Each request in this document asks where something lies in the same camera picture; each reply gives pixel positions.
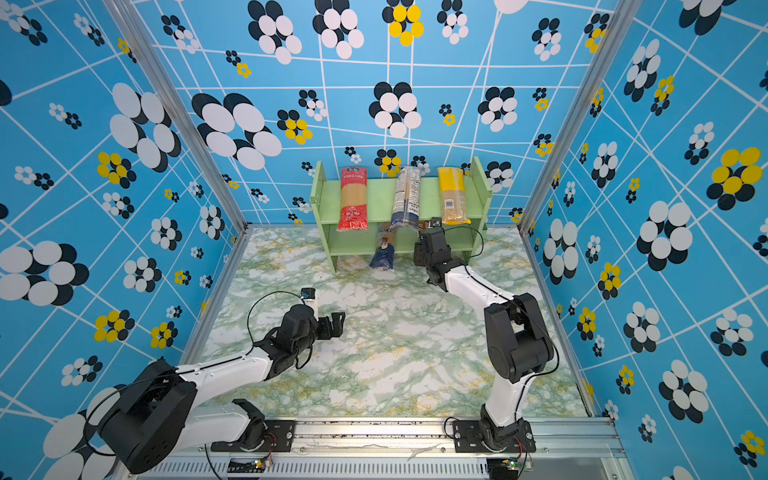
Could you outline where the blue clear spaghetti bag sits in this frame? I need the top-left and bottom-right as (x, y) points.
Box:
(369, 223), (395, 271)

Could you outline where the clear white-label spaghetti bag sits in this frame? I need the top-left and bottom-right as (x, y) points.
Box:
(390, 166), (421, 229)

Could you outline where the yellow top spaghetti bag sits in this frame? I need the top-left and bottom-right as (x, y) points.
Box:
(438, 167), (471, 225)

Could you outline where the red spaghetti bag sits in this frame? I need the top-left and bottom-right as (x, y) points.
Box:
(337, 166), (369, 232)

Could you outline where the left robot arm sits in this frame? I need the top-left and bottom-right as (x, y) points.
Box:
(97, 303), (346, 474)

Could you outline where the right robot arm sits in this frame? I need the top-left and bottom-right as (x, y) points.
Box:
(414, 227), (559, 453)

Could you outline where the light green wooden shelf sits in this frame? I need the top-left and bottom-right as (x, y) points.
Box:
(310, 157), (492, 270)

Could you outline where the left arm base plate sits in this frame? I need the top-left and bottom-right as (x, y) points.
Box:
(210, 419), (296, 453)

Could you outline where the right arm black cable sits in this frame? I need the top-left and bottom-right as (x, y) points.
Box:
(442, 224), (561, 480)

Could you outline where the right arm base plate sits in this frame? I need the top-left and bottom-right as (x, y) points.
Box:
(450, 419), (537, 455)

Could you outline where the aluminium front rail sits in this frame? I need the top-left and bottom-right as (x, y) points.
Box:
(142, 417), (634, 479)

